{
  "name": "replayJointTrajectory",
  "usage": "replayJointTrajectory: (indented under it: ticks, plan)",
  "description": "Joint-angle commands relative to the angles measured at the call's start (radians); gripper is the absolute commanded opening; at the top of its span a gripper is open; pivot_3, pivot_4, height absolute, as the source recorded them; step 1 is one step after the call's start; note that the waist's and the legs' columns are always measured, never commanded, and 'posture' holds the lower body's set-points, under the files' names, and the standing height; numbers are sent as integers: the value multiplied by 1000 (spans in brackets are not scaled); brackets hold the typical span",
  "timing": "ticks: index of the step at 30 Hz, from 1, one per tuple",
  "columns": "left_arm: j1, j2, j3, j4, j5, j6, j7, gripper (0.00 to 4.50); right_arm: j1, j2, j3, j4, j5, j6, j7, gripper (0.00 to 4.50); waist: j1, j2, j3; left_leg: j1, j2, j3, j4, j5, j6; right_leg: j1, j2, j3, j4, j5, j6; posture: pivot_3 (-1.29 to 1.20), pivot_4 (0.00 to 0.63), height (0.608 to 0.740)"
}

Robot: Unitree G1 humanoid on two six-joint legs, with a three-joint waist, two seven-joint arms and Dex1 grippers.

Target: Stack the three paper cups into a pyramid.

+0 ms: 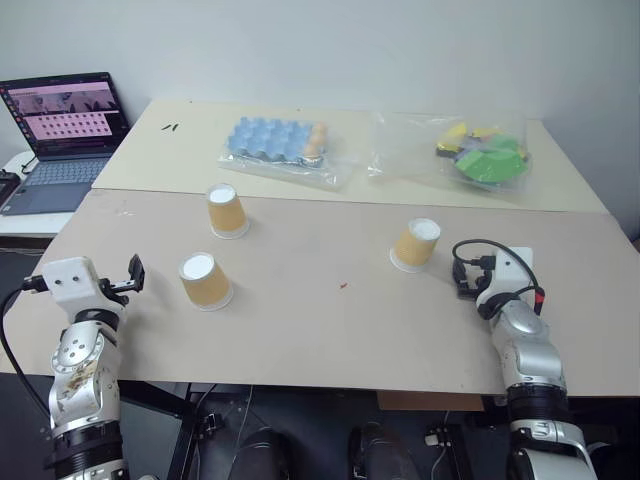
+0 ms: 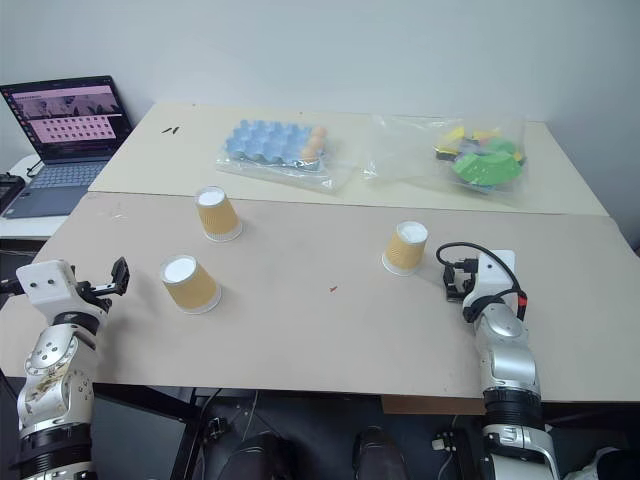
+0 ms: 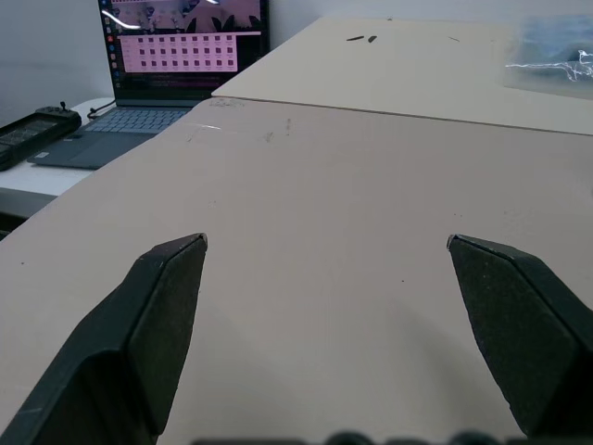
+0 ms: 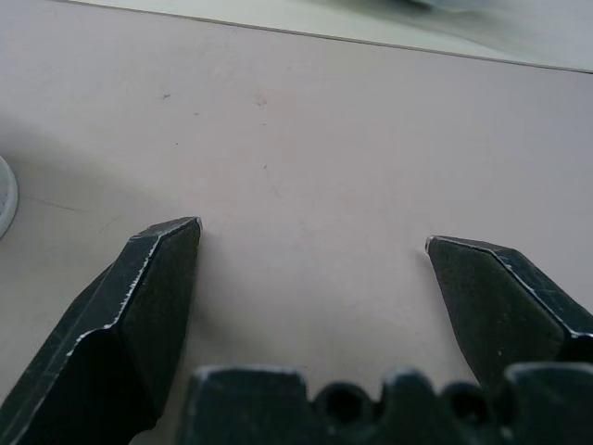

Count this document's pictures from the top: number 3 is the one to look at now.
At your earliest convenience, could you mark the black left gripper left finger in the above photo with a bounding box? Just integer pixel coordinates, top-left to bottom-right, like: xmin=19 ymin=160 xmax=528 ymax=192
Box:
xmin=0 ymin=233 xmax=208 ymax=445

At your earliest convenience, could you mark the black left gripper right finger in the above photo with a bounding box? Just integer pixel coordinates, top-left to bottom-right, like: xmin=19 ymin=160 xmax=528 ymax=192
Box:
xmin=446 ymin=234 xmax=593 ymax=438

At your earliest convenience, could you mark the black laptop cable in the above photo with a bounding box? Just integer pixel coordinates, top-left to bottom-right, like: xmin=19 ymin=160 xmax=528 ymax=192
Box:
xmin=86 ymin=97 xmax=116 ymax=121

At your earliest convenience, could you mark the clear plastic bag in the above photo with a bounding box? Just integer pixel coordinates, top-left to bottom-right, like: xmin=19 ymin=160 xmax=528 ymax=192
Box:
xmin=503 ymin=13 xmax=593 ymax=96

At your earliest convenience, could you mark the open grey laptop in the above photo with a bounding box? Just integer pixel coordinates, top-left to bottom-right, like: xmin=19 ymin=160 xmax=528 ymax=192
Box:
xmin=26 ymin=0 xmax=271 ymax=172

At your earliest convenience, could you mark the black handheld controller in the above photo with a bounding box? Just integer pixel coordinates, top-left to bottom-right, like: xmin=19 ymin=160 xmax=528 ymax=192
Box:
xmin=0 ymin=100 xmax=82 ymax=172

